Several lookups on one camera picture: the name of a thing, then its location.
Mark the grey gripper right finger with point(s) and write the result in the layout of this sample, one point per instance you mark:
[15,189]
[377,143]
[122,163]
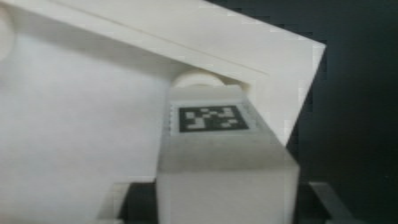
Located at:
[342,216]

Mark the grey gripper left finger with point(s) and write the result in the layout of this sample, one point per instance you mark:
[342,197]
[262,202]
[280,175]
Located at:
[109,214]

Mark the white furniture leg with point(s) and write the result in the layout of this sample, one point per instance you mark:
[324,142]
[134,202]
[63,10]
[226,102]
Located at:
[226,172]

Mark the white square tabletop part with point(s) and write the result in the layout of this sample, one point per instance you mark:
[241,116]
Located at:
[93,53]

